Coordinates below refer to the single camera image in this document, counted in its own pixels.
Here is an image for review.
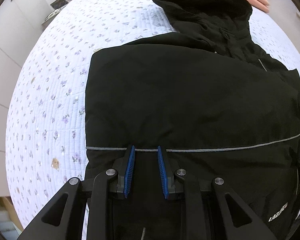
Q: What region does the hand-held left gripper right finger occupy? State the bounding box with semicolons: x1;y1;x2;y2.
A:
157;145;278;240

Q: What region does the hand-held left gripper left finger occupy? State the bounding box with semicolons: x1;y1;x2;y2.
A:
16;144;136;240

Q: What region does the black jacket with grey piping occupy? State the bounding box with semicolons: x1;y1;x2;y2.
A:
85;0;300;240

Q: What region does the floral quilted bedspread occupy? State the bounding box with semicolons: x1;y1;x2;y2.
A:
4;0;300;240

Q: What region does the brown cardboard box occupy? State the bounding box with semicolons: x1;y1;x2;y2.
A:
0;196;24;233

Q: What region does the round metal object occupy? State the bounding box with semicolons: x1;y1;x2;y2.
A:
42;9;63;26

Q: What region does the small black box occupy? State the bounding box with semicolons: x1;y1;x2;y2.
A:
51;0;70;10

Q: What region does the white wardrobe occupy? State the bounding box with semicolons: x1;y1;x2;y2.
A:
0;0;54;120

